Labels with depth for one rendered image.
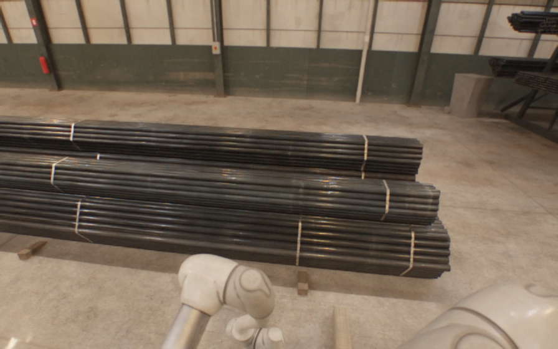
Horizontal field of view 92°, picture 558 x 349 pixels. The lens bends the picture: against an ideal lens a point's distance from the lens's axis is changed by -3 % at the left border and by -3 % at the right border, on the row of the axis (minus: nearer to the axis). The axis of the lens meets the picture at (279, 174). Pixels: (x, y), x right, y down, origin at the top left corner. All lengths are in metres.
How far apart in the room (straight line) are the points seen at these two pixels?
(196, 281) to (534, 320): 0.80
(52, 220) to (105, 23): 8.79
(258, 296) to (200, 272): 0.21
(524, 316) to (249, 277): 0.63
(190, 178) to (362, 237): 1.49
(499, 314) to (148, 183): 2.44
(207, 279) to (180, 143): 2.05
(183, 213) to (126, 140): 1.03
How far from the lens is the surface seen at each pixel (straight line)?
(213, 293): 0.95
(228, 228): 2.44
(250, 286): 0.87
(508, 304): 0.55
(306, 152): 2.57
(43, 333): 2.75
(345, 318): 2.26
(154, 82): 10.54
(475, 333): 0.45
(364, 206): 2.30
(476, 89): 8.75
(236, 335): 1.44
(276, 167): 2.70
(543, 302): 0.59
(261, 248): 2.40
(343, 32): 9.21
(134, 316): 2.54
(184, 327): 0.96
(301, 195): 2.25
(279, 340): 1.40
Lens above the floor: 1.89
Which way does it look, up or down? 27 degrees down
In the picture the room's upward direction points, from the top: 1 degrees clockwise
